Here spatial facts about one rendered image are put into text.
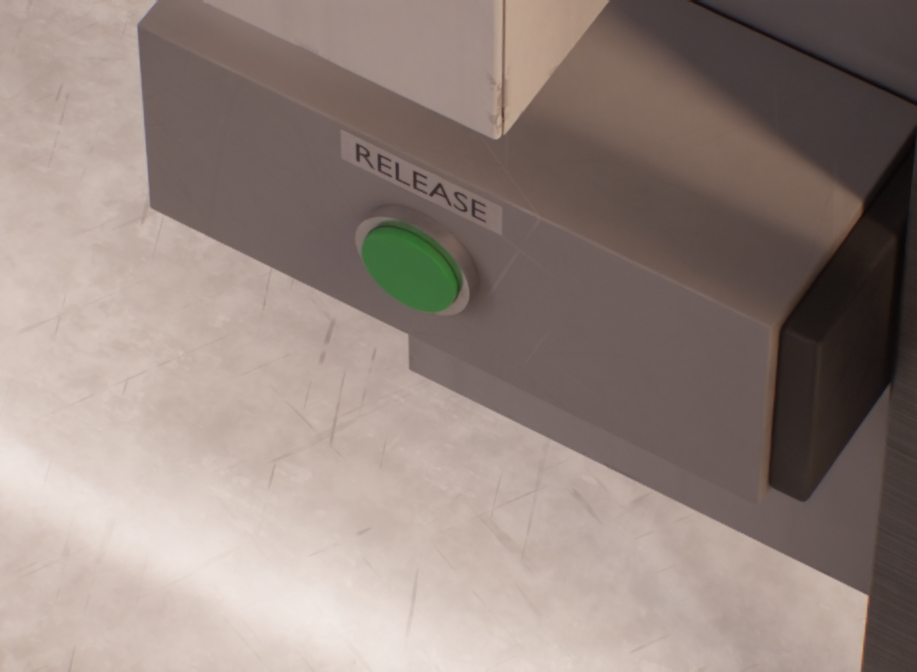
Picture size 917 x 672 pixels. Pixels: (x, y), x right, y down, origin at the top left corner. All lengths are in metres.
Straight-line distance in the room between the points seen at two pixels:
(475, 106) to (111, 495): 1.59
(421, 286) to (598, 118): 0.07
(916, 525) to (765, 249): 0.13
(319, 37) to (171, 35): 0.20
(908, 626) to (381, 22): 0.38
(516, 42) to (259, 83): 0.23
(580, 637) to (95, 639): 0.24
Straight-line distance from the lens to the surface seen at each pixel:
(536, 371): 1.50
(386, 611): 2.80
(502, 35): 1.25
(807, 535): 1.66
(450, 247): 1.47
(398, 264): 1.48
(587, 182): 1.45
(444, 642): 2.79
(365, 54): 1.28
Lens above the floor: 2.32
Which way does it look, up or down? 53 degrees down
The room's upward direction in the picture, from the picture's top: straight up
